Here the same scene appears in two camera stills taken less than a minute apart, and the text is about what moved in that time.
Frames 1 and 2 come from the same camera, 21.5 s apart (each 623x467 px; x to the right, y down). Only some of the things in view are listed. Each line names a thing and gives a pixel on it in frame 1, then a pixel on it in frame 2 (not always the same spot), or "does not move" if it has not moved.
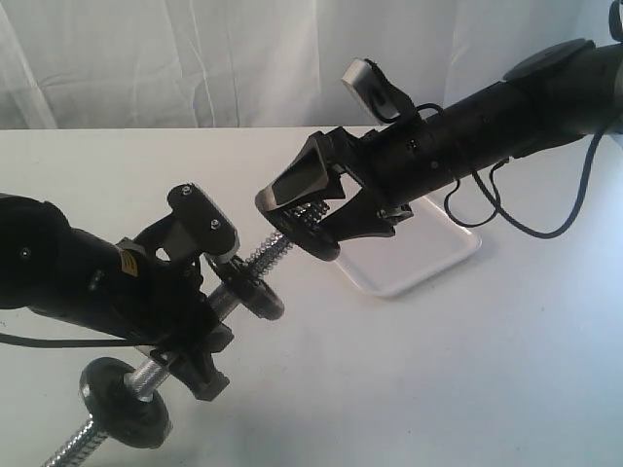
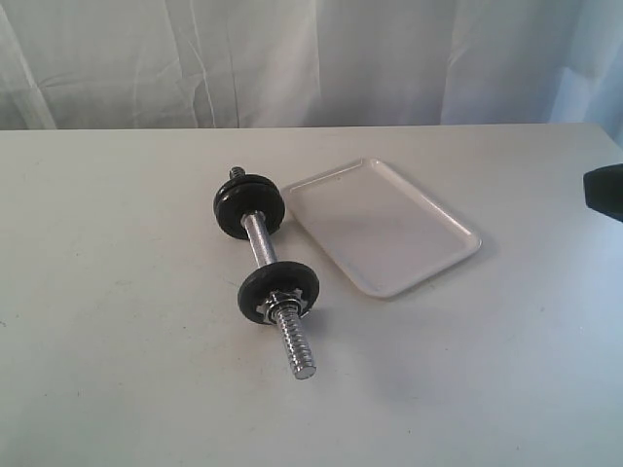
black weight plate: (300, 225) → (243, 195)
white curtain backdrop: (260, 64) does not move
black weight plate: (117, 408) → (257, 286)
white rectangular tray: (422, 246) does not move
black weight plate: (251, 290) → (244, 194)
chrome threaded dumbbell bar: (144, 376) → (290, 321)
